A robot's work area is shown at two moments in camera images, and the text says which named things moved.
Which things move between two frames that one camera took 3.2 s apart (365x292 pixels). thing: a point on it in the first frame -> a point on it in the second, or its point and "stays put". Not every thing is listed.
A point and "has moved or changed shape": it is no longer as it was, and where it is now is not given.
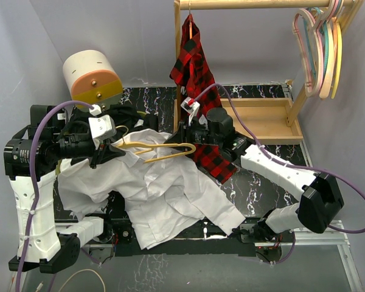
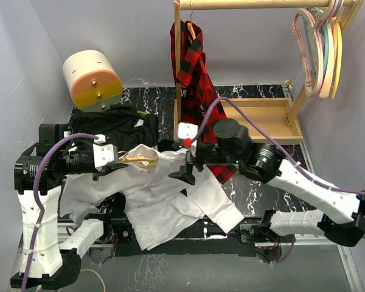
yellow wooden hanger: (339, 59) stays put
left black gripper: (106, 151) -> (106, 170)
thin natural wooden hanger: (154, 146) -> (137, 159)
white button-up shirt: (161, 193) has moved or changed shape
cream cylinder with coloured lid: (92, 77) stays put
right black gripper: (184, 134) -> (185, 174)
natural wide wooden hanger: (330, 61) stays put
